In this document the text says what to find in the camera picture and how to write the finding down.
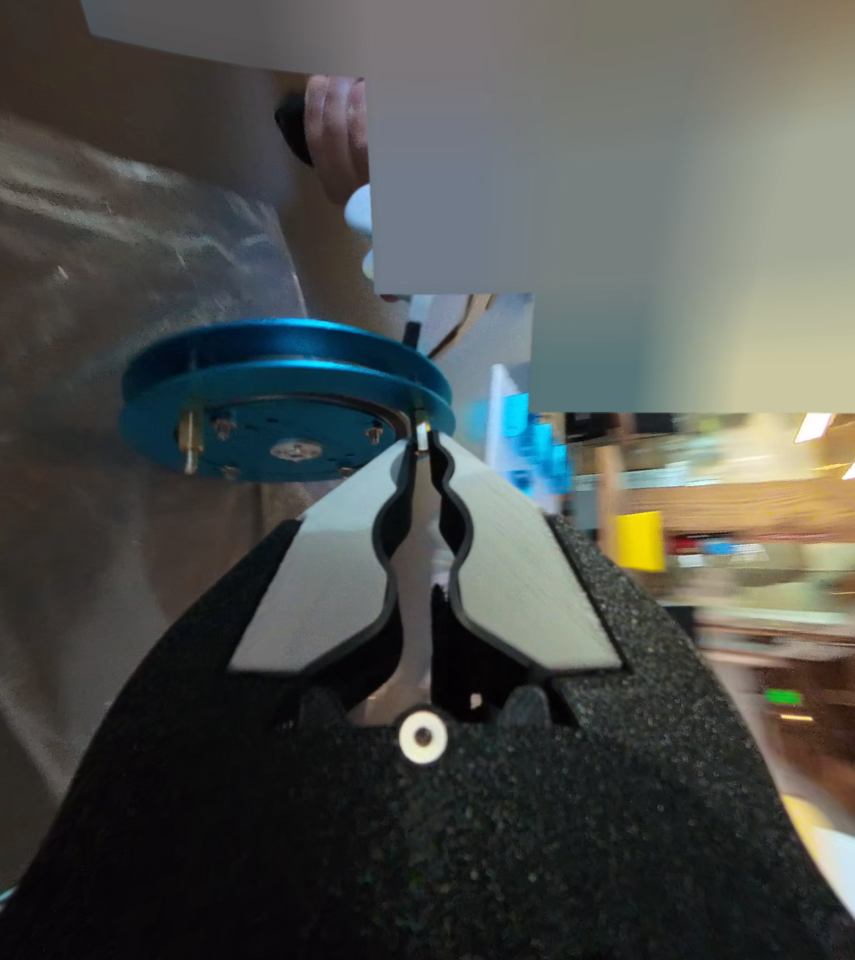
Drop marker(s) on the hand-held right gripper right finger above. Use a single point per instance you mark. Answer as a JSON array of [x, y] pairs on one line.
[[525, 585]]

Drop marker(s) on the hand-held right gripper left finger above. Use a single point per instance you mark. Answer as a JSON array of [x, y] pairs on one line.
[[315, 600]]

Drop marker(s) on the brass hex standoff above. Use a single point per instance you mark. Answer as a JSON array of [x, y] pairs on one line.
[[189, 442], [422, 439]]

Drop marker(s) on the blue metal turntable disc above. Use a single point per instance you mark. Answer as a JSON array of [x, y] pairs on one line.
[[285, 375]]

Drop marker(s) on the grey desk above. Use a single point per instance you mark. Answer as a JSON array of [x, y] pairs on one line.
[[15, 60]]

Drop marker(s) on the person's left hand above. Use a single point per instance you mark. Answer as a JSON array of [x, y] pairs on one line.
[[337, 135]]

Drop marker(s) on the yellow box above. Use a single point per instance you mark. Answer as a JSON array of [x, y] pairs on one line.
[[639, 541]]

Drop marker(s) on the white foam tray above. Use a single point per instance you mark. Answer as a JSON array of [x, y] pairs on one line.
[[506, 390]]

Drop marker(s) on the large clear plastic bag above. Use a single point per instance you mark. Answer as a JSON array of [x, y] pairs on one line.
[[97, 300]]

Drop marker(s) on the green exit sign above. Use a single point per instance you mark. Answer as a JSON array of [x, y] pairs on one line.
[[784, 697]]

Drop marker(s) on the blue metal U bracket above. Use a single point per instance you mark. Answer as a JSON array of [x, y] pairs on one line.
[[547, 457], [514, 420]]

